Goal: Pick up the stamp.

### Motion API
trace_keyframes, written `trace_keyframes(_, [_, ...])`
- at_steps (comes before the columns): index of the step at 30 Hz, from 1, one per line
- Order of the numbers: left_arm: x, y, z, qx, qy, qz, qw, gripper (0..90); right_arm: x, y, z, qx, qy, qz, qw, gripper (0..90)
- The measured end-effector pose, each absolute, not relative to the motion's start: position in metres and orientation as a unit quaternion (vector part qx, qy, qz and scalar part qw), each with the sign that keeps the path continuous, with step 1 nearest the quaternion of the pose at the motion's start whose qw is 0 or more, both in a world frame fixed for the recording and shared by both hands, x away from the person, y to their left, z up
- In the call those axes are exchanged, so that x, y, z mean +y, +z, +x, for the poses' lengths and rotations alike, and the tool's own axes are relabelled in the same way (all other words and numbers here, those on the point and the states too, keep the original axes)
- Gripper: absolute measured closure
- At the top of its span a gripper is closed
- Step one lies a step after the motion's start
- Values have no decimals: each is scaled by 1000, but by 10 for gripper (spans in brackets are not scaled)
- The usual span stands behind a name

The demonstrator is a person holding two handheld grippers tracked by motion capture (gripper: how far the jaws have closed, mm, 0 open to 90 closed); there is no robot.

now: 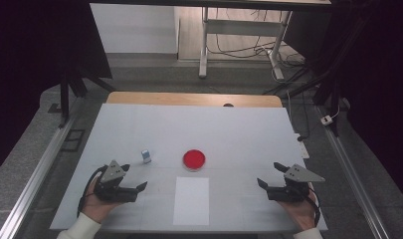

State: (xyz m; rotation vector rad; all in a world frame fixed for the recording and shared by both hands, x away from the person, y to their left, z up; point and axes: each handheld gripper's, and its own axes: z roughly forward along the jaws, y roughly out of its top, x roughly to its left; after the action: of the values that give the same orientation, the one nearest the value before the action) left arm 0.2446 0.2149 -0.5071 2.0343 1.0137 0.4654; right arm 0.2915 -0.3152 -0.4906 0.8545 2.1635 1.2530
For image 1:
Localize small white blue cube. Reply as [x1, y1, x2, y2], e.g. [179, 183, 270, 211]
[140, 148, 153, 164]

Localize aluminium floor rail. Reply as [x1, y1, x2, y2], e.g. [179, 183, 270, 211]
[316, 106, 389, 239]
[0, 109, 81, 239]

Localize black tripod stand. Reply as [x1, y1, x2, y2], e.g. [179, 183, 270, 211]
[58, 66, 115, 128]
[265, 59, 342, 137]

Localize wooden table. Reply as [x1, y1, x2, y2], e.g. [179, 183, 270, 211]
[105, 91, 284, 109]

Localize round red dish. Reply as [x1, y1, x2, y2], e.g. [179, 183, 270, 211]
[182, 148, 207, 172]

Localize left hand-held gripper black cable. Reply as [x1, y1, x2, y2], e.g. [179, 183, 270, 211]
[77, 164, 108, 218]

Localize hand-held gripper black cable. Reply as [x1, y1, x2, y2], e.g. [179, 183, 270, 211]
[77, 164, 108, 218]
[306, 183, 321, 227]

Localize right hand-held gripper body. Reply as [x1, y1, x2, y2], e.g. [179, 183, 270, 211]
[267, 163, 326, 203]

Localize white metal desk frame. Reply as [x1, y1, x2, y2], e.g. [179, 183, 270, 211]
[198, 6, 294, 81]

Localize large white board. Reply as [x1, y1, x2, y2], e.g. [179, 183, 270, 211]
[49, 103, 328, 232]

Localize white paper sheet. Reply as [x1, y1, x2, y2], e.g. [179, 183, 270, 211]
[172, 176, 211, 227]

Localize person's right hand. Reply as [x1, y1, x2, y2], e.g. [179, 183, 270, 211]
[278, 185, 319, 232]

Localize right hand-held gripper black cable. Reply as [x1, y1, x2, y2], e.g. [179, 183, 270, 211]
[306, 183, 321, 227]

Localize black floor frame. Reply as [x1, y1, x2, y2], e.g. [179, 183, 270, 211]
[61, 128, 86, 153]

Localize black floor cables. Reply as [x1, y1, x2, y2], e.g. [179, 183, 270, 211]
[207, 8, 306, 68]

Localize black curtain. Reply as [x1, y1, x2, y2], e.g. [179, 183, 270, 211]
[0, 0, 113, 180]
[285, 0, 403, 205]

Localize person's left hand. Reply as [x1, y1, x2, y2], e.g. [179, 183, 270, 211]
[81, 175, 123, 224]

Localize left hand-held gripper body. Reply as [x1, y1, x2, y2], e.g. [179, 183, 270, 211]
[94, 159, 138, 203]

